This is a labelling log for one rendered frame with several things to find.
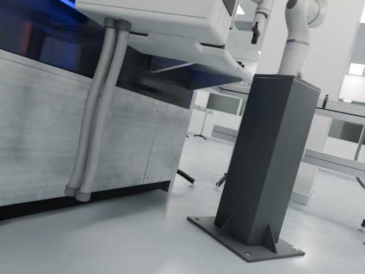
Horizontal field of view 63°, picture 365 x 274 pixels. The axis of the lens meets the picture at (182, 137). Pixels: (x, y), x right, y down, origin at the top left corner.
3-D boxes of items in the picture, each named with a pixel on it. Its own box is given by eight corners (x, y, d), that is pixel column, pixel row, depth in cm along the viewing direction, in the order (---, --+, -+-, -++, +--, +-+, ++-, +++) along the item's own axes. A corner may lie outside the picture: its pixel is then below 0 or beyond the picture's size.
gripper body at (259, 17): (257, 17, 188) (252, 35, 189) (253, 10, 179) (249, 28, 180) (269, 18, 185) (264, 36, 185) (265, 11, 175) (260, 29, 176)
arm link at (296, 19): (314, 49, 152) (327, 2, 151) (290, 36, 143) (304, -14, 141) (295, 50, 163) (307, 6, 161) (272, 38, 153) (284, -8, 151)
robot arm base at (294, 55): (313, 87, 154) (323, 51, 153) (293, 76, 142) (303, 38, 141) (282, 84, 169) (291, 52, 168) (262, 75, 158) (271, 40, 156)
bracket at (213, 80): (189, 89, 200) (194, 70, 199) (191, 90, 203) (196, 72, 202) (237, 99, 185) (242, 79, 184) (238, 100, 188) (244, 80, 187)
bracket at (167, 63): (148, 70, 156) (154, 46, 155) (151, 72, 158) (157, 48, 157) (207, 81, 140) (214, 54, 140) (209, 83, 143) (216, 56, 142)
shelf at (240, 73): (132, 38, 151) (133, 35, 151) (191, 73, 213) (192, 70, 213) (219, 50, 129) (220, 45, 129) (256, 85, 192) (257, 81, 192)
